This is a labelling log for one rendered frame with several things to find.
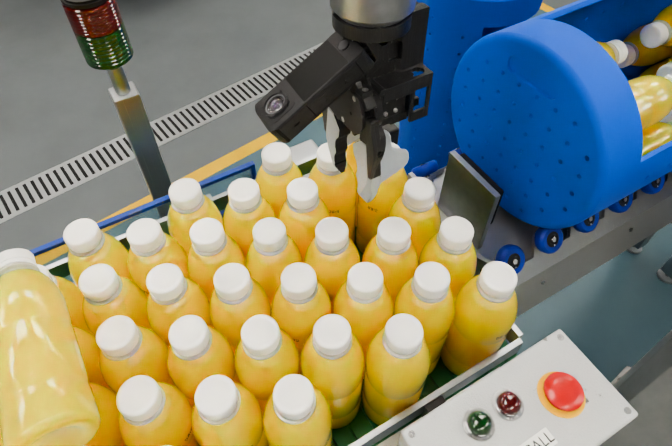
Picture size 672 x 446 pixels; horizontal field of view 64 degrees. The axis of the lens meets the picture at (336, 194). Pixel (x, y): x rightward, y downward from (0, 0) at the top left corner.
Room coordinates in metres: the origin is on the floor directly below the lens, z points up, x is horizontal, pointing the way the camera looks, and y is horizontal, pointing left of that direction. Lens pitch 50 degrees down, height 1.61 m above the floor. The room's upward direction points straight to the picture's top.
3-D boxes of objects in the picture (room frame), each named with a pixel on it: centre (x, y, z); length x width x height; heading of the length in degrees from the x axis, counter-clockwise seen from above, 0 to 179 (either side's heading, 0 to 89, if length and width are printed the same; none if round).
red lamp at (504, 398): (0.17, -0.16, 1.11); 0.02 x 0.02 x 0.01
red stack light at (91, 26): (0.63, 0.31, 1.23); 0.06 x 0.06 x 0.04
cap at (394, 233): (0.37, -0.07, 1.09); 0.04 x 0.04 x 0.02
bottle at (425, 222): (0.43, -0.10, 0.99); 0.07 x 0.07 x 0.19
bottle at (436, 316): (0.31, -0.10, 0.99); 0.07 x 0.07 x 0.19
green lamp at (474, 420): (0.16, -0.13, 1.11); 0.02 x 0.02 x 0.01
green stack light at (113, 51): (0.63, 0.31, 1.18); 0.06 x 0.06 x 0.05
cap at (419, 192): (0.43, -0.10, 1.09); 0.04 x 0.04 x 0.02
